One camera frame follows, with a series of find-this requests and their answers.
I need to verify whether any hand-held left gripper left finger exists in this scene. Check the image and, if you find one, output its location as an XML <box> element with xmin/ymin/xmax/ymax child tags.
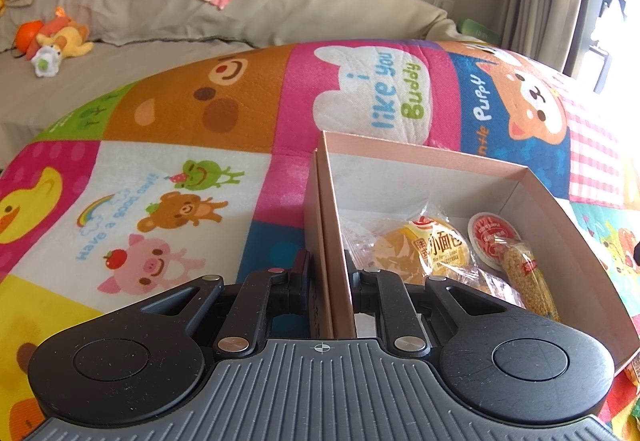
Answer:
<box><xmin>120</xmin><ymin>248</ymin><xmax>315</xmax><ymax>357</ymax></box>

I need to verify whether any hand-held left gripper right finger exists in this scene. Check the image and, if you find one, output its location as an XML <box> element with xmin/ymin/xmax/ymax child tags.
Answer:
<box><xmin>346</xmin><ymin>266</ymin><xmax>533</xmax><ymax>357</ymax></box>

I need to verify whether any bun packet with yellow label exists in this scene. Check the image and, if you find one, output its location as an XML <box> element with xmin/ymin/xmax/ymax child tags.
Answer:
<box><xmin>342</xmin><ymin>205</ymin><xmax>476</xmax><ymax>287</ymax></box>

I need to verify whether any plain clear bun packet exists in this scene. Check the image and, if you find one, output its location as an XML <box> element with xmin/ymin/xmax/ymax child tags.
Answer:
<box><xmin>425</xmin><ymin>265</ymin><xmax>527</xmax><ymax>311</ymax></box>

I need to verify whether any pink cardboard box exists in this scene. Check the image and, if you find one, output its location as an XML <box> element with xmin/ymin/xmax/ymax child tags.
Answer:
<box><xmin>304</xmin><ymin>130</ymin><xmax>640</xmax><ymax>374</ymax></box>

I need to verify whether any jelly cup with red lid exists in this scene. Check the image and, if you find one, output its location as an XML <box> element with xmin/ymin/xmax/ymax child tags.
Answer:
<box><xmin>467</xmin><ymin>212</ymin><xmax>524</xmax><ymax>272</ymax></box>

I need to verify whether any yellow grain bar packet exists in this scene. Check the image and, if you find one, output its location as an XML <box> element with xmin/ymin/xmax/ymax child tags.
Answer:
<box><xmin>501</xmin><ymin>241</ymin><xmax>562</xmax><ymax>323</ymax></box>

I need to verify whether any colourful cartoon play mat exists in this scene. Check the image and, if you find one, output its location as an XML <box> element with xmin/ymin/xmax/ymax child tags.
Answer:
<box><xmin>0</xmin><ymin>38</ymin><xmax>640</xmax><ymax>441</ymax></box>

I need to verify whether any beige sofa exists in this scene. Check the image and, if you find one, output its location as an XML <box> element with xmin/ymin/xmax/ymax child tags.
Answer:
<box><xmin>0</xmin><ymin>0</ymin><xmax>458</xmax><ymax>166</ymax></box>

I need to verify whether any green box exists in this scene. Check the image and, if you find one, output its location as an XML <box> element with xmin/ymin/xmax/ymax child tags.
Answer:
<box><xmin>457</xmin><ymin>18</ymin><xmax>496</xmax><ymax>42</ymax></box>

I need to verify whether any yellow orange plush toy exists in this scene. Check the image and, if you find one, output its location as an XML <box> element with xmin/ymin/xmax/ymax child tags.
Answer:
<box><xmin>25</xmin><ymin>8</ymin><xmax>95</xmax><ymax>60</ymax></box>

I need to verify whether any white green baby toy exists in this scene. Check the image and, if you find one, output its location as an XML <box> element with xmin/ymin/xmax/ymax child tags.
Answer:
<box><xmin>31</xmin><ymin>46</ymin><xmax>63</xmax><ymax>79</ymax></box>

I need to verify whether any orange round toy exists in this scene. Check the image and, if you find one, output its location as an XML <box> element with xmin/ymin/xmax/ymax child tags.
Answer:
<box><xmin>14</xmin><ymin>21</ymin><xmax>46</xmax><ymax>55</ymax></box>

